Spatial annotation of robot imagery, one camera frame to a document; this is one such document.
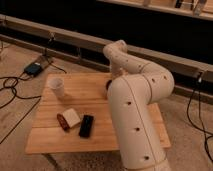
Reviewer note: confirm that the black remote control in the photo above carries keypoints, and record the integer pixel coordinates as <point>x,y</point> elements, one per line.
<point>86,126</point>

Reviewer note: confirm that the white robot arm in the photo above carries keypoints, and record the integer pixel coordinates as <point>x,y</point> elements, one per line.
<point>136,83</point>

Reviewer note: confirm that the wooden board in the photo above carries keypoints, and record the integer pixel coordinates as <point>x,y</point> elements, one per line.
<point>87,94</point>

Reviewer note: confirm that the dark red small object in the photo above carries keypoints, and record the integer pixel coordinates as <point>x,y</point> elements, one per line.
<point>63,122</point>

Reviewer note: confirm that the white box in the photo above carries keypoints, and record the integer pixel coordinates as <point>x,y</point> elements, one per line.
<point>71,117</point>

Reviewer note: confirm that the dark red ceramic bowl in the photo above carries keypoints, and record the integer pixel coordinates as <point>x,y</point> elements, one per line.
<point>108,84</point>

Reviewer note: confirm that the translucent plastic cup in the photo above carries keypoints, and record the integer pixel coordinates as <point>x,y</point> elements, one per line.
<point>57,86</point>

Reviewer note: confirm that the black power adapter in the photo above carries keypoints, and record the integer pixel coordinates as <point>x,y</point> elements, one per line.
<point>33,69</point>

